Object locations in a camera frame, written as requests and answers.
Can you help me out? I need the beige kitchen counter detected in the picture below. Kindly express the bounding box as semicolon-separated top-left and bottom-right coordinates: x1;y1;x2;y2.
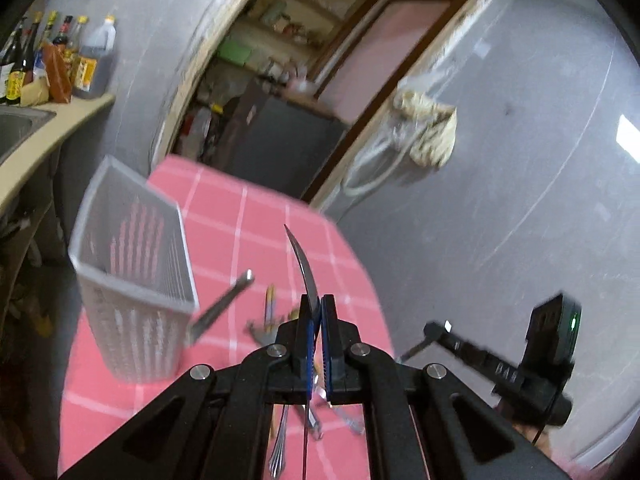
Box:
0;91;117;213

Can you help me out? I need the dark cabinet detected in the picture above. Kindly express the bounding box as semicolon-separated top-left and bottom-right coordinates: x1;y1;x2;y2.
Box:
215;77;351;201

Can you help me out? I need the steel cutlery piece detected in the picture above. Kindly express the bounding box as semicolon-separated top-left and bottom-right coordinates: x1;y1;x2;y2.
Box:
244;320;275;347
300;391;326;442
325;396;367;436

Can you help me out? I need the white wall switch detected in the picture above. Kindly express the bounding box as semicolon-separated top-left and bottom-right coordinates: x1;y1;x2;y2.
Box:
615;114;640;165

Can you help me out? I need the cluttered storage shelf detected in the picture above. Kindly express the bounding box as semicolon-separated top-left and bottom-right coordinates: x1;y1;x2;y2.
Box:
172;0;371;161

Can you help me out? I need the row of sauce bottles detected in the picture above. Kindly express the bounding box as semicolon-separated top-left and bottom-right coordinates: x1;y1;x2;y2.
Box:
0;10;92;106

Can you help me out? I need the wooden door frame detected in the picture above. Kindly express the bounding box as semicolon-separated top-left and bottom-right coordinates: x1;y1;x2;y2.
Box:
150;0;488;211

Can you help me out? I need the steel spoon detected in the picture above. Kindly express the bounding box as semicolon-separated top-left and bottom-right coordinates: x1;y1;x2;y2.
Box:
268;402;292;479

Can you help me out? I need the pale yellow packet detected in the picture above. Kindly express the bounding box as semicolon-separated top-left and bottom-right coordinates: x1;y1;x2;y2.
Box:
19;80;52;107

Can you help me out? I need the thin curved steel utensil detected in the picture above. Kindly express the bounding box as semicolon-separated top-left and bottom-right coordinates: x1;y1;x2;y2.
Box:
283;223;322;317

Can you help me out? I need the pink door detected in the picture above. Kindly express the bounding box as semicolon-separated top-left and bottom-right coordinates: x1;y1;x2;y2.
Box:
317;0;453;126

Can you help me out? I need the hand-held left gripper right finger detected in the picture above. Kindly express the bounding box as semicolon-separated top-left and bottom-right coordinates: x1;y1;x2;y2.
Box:
320;294;571;480

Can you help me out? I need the orange snack packet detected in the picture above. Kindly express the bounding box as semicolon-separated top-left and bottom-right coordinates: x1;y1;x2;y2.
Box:
42;42;74;104

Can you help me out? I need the steel kitchen sink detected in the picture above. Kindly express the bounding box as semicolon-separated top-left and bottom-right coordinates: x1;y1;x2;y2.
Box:
0;104;57;163

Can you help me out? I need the grey mesh utensil basket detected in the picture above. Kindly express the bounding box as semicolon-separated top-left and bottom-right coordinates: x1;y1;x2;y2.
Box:
67;155;201;385

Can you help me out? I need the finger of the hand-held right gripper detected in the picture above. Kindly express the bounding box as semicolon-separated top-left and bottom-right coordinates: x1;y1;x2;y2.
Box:
399;321;526;390

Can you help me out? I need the white coiled hose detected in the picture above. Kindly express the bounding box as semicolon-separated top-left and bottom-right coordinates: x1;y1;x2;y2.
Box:
341;110;406;200

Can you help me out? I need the pink checked tablecloth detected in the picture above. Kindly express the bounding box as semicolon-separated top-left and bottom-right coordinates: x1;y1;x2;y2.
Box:
57;155;436;480

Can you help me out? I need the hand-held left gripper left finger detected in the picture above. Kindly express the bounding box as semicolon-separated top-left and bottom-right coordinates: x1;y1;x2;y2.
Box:
60;294;322;480

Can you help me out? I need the large dark sauce jug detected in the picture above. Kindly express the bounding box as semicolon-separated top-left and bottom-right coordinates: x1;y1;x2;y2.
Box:
72;14;119;100

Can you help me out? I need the green box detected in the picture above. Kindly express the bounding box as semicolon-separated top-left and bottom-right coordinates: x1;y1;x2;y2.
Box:
216;35;253;67

